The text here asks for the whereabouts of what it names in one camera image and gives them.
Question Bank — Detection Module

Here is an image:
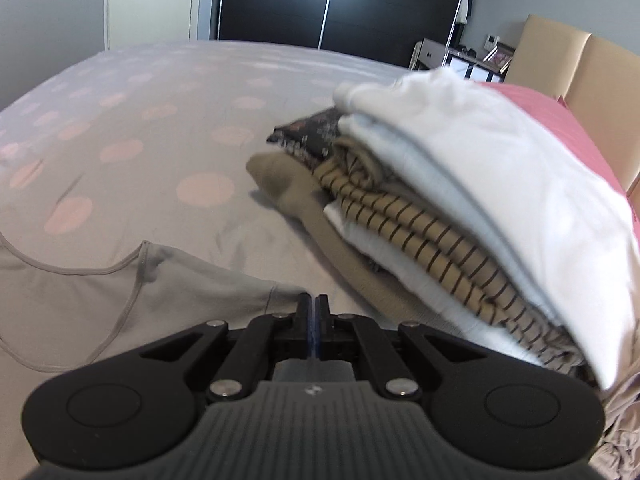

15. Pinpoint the beige striped folded garment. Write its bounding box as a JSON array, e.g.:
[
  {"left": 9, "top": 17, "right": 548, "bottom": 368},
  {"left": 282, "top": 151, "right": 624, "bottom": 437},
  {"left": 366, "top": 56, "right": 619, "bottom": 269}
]
[{"left": 312, "top": 135, "right": 588, "bottom": 367}]

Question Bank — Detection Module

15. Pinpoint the pink pillow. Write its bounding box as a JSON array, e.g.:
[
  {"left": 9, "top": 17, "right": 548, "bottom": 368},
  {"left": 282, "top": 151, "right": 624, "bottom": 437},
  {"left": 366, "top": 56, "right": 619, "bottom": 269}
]
[{"left": 470, "top": 80, "right": 640, "bottom": 241}]

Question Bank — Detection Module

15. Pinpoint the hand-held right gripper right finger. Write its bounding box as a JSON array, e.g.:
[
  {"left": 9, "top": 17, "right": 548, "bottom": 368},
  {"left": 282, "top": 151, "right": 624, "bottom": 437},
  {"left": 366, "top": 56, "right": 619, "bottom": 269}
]
[{"left": 316, "top": 294, "right": 490, "bottom": 401}]

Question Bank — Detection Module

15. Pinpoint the khaki folded garment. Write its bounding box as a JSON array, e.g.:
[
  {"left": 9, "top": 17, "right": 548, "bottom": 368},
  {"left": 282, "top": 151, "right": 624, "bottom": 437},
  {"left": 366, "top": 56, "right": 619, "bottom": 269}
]
[{"left": 246, "top": 151, "right": 471, "bottom": 341}]

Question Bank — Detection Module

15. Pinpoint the dark patterned folded garment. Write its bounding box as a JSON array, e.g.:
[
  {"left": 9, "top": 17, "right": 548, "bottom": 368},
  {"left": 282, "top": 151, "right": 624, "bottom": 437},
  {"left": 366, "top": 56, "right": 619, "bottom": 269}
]
[{"left": 266, "top": 106, "right": 346, "bottom": 161}]

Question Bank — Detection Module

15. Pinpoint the grey pink-dotted bed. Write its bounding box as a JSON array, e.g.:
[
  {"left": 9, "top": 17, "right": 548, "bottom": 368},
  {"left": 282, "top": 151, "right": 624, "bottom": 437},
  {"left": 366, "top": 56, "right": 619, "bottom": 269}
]
[{"left": 0, "top": 40, "right": 640, "bottom": 376}]

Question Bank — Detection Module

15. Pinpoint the taupe grey shirt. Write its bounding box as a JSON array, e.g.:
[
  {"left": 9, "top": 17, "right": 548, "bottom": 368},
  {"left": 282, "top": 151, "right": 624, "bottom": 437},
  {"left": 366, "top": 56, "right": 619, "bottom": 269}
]
[{"left": 0, "top": 232, "right": 321, "bottom": 376}]

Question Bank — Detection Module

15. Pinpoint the stack of folded clothes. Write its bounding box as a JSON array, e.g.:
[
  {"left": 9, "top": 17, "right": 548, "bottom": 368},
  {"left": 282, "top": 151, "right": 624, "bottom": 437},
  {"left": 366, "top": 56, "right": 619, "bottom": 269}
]
[{"left": 334, "top": 67, "right": 640, "bottom": 391}]

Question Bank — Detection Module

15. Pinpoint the white bedside cabinet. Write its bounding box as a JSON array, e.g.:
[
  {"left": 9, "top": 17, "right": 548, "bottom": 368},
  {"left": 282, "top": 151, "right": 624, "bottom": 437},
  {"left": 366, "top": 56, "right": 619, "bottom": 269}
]
[{"left": 407, "top": 37, "right": 506, "bottom": 84}]

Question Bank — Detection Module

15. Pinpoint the photo frame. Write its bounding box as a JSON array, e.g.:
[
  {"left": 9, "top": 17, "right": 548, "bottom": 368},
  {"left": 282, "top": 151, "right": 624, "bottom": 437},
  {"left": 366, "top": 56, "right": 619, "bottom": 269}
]
[{"left": 482, "top": 42, "right": 516, "bottom": 74}]

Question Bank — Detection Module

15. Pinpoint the beige padded headboard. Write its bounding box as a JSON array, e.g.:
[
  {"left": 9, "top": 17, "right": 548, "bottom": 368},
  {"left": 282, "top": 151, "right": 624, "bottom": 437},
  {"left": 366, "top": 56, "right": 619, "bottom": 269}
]
[{"left": 502, "top": 14, "right": 640, "bottom": 191}]

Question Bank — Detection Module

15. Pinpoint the black wardrobe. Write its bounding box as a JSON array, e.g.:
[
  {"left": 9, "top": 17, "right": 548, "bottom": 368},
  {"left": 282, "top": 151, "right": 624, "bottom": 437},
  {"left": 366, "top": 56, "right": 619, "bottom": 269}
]
[{"left": 210, "top": 0, "right": 483, "bottom": 66}]

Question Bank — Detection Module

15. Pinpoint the white door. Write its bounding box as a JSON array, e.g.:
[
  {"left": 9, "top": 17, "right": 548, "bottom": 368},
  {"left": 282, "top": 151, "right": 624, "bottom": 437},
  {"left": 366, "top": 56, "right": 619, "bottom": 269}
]
[{"left": 102, "top": 0, "right": 221, "bottom": 52}]

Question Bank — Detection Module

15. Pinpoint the pale white folded garment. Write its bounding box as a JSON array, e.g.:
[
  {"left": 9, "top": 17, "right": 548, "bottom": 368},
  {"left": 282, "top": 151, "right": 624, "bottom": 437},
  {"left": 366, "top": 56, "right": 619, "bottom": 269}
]
[{"left": 337, "top": 112, "right": 551, "bottom": 311}]

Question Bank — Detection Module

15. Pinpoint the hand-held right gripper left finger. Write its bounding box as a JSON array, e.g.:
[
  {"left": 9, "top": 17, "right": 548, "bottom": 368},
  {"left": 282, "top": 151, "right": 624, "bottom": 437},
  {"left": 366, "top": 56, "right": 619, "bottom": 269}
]
[{"left": 140, "top": 294, "right": 313, "bottom": 401}]

